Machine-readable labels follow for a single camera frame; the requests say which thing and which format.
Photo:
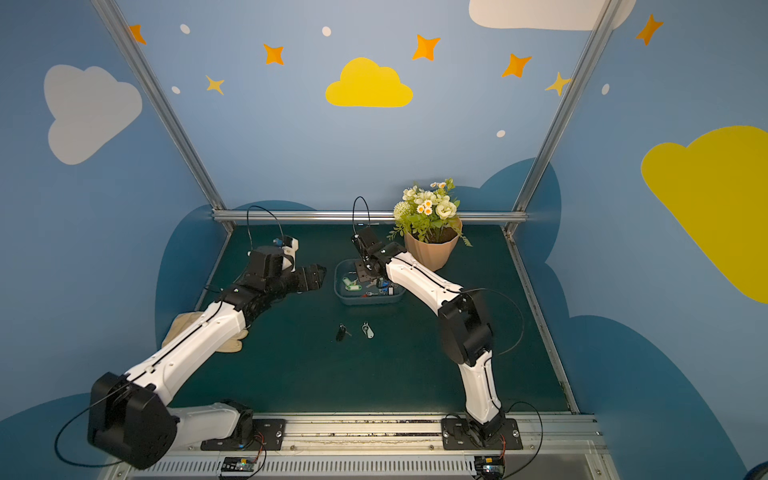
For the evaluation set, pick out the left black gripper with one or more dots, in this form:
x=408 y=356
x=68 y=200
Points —
x=303 y=278

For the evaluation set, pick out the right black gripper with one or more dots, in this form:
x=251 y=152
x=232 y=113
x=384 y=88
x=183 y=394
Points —
x=365 y=271

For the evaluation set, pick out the translucent blue storage box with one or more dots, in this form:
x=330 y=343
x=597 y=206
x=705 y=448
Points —
x=369 y=295

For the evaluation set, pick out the white tag key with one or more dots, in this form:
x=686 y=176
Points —
x=367 y=330

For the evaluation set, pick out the black fob key bunch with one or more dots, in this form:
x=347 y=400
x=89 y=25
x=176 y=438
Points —
x=342 y=333

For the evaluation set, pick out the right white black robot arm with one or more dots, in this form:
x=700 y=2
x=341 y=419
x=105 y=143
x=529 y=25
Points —
x=466 y=333

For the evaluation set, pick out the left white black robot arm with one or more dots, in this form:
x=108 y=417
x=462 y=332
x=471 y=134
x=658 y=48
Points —
x=130 y=416

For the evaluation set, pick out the terracotta flower pot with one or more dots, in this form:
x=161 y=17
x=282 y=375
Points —
x=432 y=249

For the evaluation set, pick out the white artificial flower bouquet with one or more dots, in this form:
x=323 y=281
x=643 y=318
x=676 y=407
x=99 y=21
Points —
x=429 y=215

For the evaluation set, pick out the beige cloth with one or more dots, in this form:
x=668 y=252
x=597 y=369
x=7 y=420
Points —
x=187 y=326

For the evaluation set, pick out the left green circuit board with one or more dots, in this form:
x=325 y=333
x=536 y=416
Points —
x=238 y=466

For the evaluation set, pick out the green circuit board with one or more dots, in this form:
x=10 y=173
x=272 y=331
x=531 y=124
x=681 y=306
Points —
x=238 y=466
x=489 y=467

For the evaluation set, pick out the right green circuit board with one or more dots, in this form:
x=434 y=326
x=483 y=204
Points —
x=489 y=467

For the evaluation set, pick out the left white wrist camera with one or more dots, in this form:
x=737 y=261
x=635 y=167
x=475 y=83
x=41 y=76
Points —
x=289 y=248

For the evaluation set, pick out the aluminium back frame bar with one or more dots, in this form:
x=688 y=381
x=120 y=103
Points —
x=317 y=217

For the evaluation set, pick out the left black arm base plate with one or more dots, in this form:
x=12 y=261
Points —
x=251 y=435

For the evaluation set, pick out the aluminium front rail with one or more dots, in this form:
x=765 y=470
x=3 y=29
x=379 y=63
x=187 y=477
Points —
x=398 y=446

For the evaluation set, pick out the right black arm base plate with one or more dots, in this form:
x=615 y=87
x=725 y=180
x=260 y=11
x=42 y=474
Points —
x=459 y=434

